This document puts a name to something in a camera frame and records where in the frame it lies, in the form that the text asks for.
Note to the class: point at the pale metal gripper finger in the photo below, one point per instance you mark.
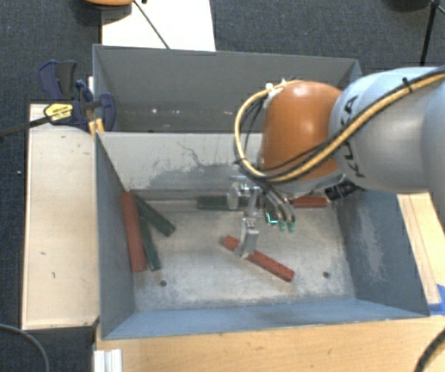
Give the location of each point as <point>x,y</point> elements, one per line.
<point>241,248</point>
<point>252,238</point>

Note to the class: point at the dark green flat block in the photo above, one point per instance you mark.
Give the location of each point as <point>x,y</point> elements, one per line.
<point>212,202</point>
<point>156,217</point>
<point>150,250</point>

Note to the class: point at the red-brown flat block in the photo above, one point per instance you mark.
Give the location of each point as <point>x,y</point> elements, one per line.
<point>311,202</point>
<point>273,265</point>
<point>134,231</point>

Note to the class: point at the grey metal bin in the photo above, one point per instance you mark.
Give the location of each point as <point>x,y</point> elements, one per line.
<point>207,281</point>

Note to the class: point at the pale wood flat board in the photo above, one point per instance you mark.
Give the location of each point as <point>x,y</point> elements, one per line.
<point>61,227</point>

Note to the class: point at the black cylinder on white bracket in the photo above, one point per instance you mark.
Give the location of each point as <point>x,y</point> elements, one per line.
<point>342,191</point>

